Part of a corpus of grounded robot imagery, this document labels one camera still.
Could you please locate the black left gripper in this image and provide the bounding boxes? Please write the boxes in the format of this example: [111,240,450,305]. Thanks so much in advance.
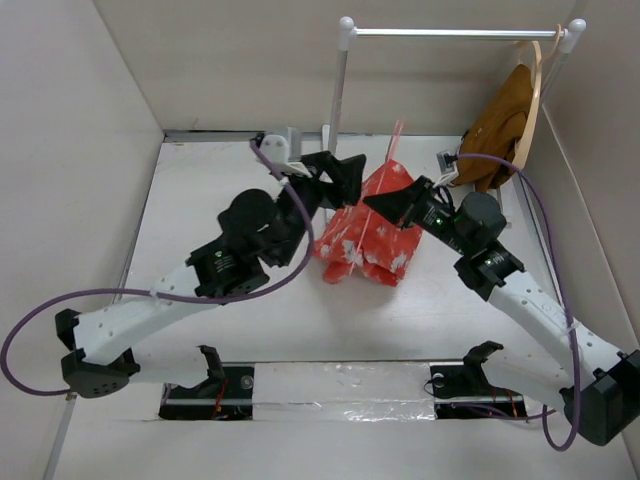
[272,151,363,269]

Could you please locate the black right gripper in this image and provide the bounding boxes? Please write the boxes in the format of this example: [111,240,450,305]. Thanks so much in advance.
[363,175,472,257]

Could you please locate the orange white tie-dye trousers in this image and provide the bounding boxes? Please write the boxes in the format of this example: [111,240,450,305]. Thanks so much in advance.
[312,159,424,289]

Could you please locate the pink wire hanger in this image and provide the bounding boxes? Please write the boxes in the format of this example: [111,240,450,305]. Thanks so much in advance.
[348,120,405,276]

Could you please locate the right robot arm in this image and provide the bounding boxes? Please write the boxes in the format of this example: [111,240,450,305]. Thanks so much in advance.
[363,176,639,446]

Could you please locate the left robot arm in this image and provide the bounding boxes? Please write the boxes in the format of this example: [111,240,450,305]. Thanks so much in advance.
[55,151,366,399]

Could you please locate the beige plastic hanger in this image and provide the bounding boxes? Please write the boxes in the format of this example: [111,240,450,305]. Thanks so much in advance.
[512,24,568,169]

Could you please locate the brown shorts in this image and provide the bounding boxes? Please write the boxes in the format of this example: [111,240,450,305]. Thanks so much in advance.
[453,65,531,192]

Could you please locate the white clothes rack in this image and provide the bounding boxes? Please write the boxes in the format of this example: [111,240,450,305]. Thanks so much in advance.
[325,16,587,178]

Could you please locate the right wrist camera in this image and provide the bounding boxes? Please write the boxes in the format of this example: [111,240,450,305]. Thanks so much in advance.
[434,150,459,186]

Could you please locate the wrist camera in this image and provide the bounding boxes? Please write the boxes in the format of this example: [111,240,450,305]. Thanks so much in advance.
[434,150,459,186]
[260,127,303,172]

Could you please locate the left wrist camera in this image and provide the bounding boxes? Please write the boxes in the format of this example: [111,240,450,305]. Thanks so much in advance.
[260,127,303,172]

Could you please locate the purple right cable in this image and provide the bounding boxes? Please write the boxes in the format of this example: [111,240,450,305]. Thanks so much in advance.
[452,153,584,451]

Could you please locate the purple cable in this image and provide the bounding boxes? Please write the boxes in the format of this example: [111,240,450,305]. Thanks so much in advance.
[452,153,584,451]
[1,139,317,399]

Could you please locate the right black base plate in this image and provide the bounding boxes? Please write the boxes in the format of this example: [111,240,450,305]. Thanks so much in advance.
[423,361,527,420]

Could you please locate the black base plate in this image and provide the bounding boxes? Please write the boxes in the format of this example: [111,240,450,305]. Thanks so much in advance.
[423,361,527,420]
[158,363,255,421]

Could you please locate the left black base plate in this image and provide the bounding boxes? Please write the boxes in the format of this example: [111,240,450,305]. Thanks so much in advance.
[158,363,255,421]

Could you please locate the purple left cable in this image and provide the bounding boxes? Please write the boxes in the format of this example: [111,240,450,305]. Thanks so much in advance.
[1,139,317,399]

